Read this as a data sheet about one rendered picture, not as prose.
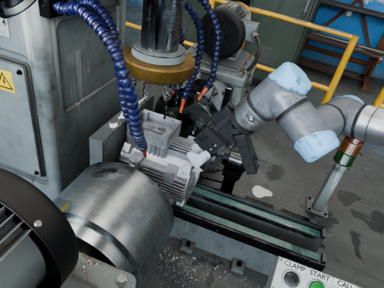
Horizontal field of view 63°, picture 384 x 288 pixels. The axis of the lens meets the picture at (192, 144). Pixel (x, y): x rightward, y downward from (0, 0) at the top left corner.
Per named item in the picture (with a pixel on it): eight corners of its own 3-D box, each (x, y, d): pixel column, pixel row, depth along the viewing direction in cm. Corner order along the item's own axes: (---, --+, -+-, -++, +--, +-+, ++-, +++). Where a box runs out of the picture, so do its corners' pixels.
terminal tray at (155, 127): (125, 146, 88) (126, 124, 84) (143, 128, 96) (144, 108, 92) (164, 160, 85) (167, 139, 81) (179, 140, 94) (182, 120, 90)
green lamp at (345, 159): (334, 163, 105) (339, 152, 103) (333, 153, 110) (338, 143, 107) (352, 168, 104) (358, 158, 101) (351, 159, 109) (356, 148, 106)
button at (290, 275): (280, 283, 64) (282, 284, 62) (284, 268, 65) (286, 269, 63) (295, 289, 63) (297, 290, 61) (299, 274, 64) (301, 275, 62)
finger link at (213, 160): (202, 159, 80) (224, 140, 75) (207, 163, 81) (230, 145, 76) (196, 170, 77) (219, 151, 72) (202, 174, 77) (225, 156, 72)
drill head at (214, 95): (139, 152, 112) (144, 89, 97) (180, 105, 144) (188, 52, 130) (206, 176, 107) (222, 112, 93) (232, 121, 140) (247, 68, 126)
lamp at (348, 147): (339, 152, 103) (346, 141, 100) (338, 143, 107) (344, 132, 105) (358, 158, 101) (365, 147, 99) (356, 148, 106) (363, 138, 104)
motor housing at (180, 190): (116, 195, 93) (117, 143, 82) (145, 159, 108) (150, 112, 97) (178, 219, 89) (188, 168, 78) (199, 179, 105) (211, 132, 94)
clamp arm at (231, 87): (206, 158, 102) (223, 86, 88) (209, 152, 105) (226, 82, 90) (216, 161, 102) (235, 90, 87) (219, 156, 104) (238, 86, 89)
